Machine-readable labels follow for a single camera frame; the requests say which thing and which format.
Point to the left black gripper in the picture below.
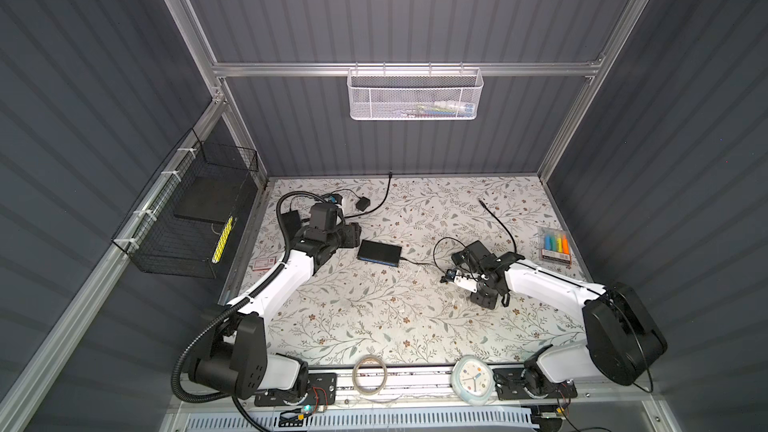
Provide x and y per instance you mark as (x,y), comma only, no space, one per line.
(350,232)

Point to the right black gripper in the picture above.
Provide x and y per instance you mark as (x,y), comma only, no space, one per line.
(483,301)

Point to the small black power adapter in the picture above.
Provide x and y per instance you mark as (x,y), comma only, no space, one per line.
(415,262)

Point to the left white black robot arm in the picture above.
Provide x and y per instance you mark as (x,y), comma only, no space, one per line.
(229,358)

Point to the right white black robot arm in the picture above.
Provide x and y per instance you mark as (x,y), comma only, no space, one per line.
(621,342)

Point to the black power adapter left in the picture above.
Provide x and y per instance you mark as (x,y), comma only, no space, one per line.
(362,204)

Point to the highlighter marker pack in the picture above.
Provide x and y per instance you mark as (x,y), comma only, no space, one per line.
(554,246)

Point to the floral table mat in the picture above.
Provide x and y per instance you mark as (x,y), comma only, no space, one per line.
(404,314)

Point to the small red white card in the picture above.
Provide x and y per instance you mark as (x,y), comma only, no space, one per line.
(263,264)

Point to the white round clock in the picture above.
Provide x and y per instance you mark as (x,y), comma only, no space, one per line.
(472,380)

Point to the yellow black striped item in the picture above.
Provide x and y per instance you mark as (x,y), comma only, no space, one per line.
(223,239)

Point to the clear tape roll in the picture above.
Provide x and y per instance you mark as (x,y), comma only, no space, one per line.
(369,375)

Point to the black flat box in basket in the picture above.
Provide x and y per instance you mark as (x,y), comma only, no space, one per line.
(208,200)

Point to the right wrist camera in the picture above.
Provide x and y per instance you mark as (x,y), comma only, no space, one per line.
(460,280)

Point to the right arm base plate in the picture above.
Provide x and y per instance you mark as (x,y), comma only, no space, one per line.
(520,383)

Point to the white wire mesh basket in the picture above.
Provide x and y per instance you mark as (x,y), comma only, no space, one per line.
(425,94)

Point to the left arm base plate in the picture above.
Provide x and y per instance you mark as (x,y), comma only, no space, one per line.
(314,389)

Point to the black wire basket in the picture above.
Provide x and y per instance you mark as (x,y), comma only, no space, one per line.
(157,242)

